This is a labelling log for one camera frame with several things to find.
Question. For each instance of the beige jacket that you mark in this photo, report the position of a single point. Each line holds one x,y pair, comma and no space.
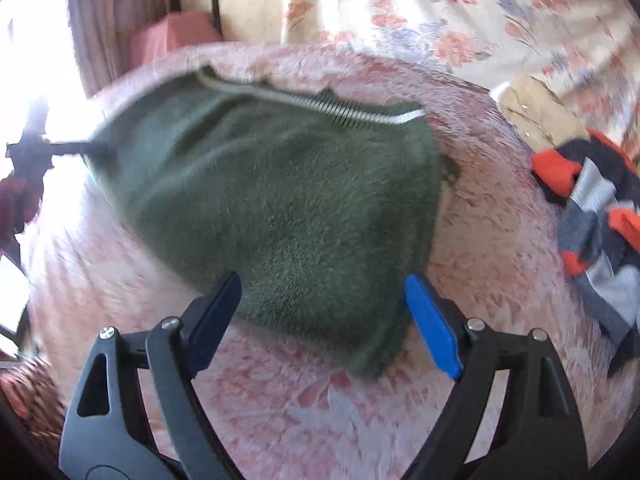
536,114

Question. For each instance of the floral cream sheet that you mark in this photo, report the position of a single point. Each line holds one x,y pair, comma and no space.
585,51

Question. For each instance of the orange grey striped sweater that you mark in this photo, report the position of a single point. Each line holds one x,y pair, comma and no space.
598,232

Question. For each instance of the beige floral curtain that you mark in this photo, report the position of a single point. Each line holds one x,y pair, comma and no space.
101,31

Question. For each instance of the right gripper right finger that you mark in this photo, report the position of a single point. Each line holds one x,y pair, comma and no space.
511,413

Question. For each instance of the pink covered stool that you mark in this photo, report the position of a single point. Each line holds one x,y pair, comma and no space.
173,32

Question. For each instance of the red striped fleece garment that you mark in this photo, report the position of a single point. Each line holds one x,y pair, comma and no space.
34,397

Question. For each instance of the pink patterned bedspread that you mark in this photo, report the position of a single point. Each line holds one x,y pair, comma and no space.
282,410

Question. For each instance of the green knit sweater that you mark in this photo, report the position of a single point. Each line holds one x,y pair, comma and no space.
322,205

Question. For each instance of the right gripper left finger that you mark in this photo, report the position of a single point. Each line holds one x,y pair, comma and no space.
135,414

